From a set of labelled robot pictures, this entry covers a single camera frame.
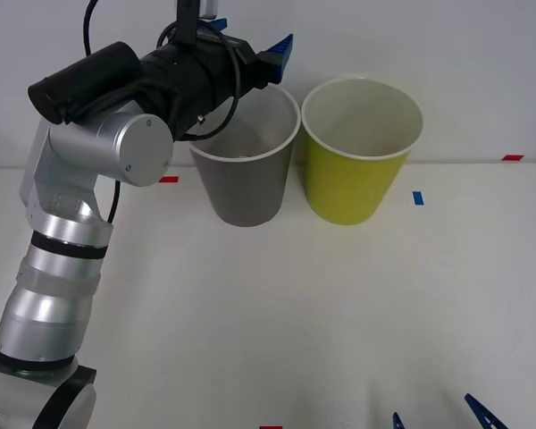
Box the yellow-green plastic waste bin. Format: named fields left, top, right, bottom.
left=300, top=77, right=425, bottom=226

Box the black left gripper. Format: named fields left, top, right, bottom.
left=137, top=17, right=295, bottom=142

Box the grey plastic waste bin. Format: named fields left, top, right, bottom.
left=188, top=84, right=302, bottom=228

